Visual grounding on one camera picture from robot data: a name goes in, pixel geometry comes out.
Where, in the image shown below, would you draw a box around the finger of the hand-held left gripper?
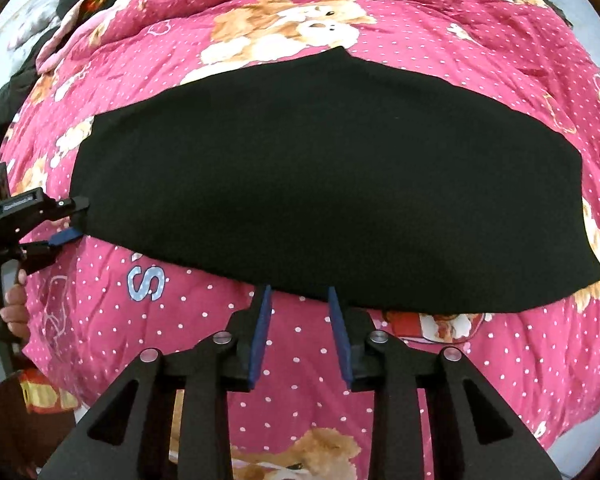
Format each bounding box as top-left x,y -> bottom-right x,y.
42,196 -> 90,233
20,227 -> 83,271

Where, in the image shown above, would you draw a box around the black pants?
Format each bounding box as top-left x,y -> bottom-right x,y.
70,46 -> 600,316

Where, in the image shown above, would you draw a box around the person's left hand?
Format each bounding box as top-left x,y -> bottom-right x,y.
0,270 -> 31,343

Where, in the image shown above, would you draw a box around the pink bear printed quilt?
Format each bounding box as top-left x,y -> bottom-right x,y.
0,0 -> 600,480

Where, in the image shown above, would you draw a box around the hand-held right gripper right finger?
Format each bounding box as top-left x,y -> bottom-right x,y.
328,287 -> 563,480

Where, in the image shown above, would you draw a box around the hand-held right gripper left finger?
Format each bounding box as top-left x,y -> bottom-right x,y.
37,285 -> 273,480

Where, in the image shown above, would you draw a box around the red yellow printed cloth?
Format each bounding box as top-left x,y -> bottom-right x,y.
20,369 -> 81,415

